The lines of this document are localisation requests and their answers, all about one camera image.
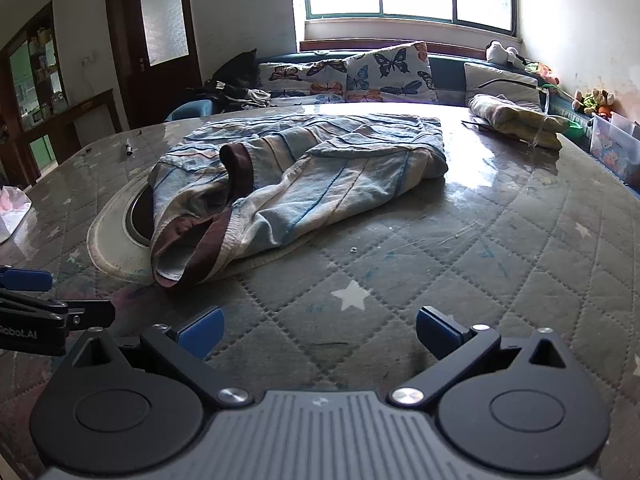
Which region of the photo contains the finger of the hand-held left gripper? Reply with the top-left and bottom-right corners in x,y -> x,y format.
0,290 -> 116,331
0,267 -> 54,292

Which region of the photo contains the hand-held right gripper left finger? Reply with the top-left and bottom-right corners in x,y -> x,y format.
60,306 -> 253,408

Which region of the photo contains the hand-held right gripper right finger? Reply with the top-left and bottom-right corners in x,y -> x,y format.
387,305 -> 581,408

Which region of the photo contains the blue beige striped garment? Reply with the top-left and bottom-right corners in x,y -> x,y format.
148,112 -> 448,290

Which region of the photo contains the pink white plastic bag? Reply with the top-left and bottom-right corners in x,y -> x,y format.
0,185 -> 32,243

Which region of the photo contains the round inset table cooker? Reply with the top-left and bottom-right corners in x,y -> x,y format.
86,180 -> 321,286

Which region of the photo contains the dark wooden display cabinet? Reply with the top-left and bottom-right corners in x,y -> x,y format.
0,1 -> 121,186

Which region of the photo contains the dark wooden glass door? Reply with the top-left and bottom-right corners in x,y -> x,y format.
103,0 -> 203,128

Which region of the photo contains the blue corner bench sofa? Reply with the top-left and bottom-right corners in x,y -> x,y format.
165,50 -> 640,186

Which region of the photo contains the folded yellow beige blanket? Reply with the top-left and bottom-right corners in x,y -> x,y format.
467,93 -> 571,150

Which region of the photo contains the green bowl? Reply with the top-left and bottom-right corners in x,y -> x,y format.
567,119 -> 593,143

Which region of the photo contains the clear plastic storage box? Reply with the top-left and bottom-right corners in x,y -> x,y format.
587,111 -> 640,183

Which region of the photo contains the grey pillow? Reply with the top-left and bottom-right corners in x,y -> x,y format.
463,62 -> 546,113

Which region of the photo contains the black bag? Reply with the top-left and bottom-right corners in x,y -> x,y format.
212,49 -> 261,96

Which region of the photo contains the large butterfly print pillow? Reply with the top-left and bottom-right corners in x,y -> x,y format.
345,41 -> 438,105

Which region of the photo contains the orange green plush toy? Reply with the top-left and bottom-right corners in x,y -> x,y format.
525,61 -> 561,86

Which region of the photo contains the brown plush toy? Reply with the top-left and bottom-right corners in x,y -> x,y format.
571,88 -> 617,117

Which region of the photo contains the black white plush toy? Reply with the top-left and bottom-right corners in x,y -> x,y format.
485,40 -> 528,71

